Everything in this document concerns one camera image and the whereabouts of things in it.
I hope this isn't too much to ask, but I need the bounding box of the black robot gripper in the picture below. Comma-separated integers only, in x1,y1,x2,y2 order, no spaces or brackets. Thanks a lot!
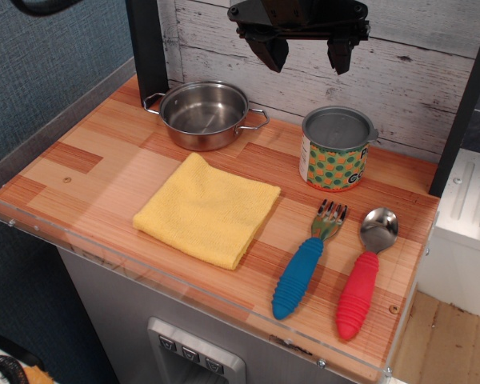
227,0,370,75

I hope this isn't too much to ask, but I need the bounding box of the small stainless steel pot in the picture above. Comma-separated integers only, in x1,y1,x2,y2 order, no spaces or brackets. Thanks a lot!
142,80,270,151

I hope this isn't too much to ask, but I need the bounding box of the yellow folded towel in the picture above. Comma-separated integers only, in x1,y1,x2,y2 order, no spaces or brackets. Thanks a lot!
133,153,281,270

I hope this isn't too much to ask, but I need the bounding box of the toy food can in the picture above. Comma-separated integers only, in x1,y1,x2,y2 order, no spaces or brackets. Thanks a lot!
299,106,378,192

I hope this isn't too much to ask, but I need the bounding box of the white toy sink unit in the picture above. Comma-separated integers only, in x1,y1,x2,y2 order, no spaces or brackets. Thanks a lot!
417,150,480,316

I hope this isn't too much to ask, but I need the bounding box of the grey toy fridge cabinet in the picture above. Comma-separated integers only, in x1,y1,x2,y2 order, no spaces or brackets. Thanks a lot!
55,246,369,384

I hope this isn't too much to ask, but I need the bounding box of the silver dispenser button panel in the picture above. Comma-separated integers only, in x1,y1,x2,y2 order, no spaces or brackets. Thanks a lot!
147,317,247,384

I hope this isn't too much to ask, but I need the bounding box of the clear acrylic table guard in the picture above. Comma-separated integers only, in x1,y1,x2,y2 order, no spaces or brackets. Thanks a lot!
0,62,438,383

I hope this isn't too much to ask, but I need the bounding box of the orange plush object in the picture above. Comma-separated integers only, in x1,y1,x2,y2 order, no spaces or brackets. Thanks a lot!
23,366,55,384

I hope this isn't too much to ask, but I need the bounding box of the black left upright post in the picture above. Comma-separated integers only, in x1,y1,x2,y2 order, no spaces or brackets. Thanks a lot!
126,0,169,102

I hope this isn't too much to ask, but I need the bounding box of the black upright post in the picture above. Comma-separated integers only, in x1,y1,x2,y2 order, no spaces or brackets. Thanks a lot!
126,0,169,102
429,47,480,198

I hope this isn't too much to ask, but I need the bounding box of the black right upright post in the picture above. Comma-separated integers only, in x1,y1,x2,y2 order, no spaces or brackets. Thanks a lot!
429,47,480,198

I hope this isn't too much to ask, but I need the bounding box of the red handled spoon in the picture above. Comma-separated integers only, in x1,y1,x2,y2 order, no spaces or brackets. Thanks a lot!
335,207,398,340

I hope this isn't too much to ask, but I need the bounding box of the blue handled fork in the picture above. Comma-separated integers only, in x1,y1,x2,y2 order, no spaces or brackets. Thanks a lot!
271,199,349,320

